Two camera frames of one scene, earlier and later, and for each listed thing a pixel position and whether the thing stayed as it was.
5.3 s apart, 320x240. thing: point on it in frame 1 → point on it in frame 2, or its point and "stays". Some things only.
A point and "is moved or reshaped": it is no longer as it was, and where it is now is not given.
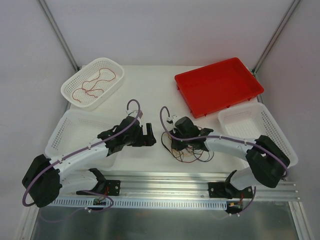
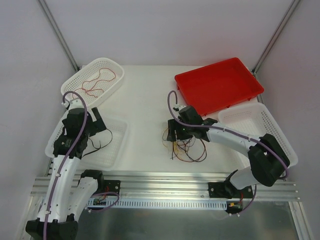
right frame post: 275,36 stays
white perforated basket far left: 84,89 stays
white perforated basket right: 251,120 stays
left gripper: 144,139 → 99,120
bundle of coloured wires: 187,154 is moved or reshaped
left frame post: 59,34 stays
